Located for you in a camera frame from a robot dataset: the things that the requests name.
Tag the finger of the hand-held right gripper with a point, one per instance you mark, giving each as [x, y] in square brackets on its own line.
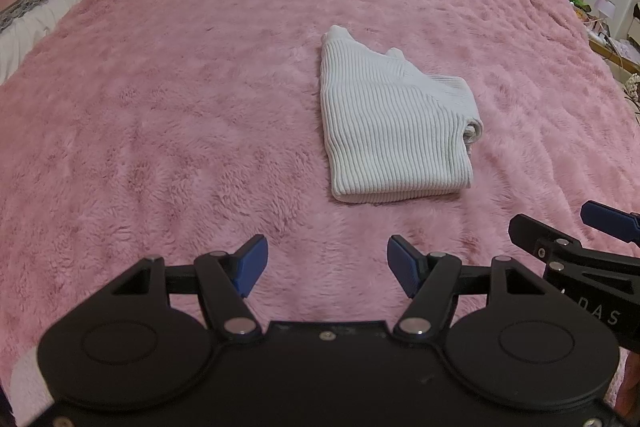
[610, 219]
[530, 232]

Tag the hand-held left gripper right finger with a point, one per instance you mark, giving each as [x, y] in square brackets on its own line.
[405, 264]

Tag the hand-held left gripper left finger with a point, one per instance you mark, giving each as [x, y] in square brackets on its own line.
[250, 264]

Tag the white knit sweater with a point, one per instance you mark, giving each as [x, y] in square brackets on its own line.
[390, 132]

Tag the pink fluffy blanket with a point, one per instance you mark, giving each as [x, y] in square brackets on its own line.
[175, 107]

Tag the white power strip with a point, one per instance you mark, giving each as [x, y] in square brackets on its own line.
[600, 38]

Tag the white paper box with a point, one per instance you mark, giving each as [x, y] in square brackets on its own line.
[606, 7]

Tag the white bedsheet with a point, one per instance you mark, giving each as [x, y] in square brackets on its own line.
[40, 22]

